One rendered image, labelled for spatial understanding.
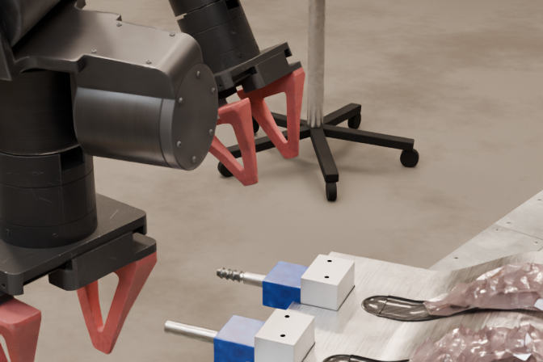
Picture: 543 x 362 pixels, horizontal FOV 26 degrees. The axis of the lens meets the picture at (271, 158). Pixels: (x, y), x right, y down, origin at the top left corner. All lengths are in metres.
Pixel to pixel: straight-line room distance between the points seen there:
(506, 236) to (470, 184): 2.07
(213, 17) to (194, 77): 0.39
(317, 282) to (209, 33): 0.25
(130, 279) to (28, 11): 0.19
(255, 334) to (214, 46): 0.25
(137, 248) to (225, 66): 0.33
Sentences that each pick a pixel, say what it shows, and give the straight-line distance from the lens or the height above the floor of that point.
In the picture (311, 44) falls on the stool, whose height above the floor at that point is 0.37.
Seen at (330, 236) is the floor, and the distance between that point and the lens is 3.09.
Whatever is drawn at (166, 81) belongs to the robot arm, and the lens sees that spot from 0.59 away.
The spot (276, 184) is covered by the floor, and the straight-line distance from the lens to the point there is 3.38.
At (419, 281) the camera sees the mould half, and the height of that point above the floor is 0.86.
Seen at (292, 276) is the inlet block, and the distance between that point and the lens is 1.11.
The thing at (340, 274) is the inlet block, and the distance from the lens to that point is 1.09.
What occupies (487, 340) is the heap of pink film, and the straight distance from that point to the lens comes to 0.95.
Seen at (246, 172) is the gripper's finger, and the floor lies 1.00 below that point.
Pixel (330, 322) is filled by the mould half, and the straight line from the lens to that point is 1.06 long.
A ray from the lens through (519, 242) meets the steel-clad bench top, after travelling 1.35.
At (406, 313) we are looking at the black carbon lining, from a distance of 1.09.
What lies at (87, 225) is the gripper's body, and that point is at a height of 1.11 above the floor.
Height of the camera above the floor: 1.41
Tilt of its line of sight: 23 degrees down
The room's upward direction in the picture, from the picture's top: straight up
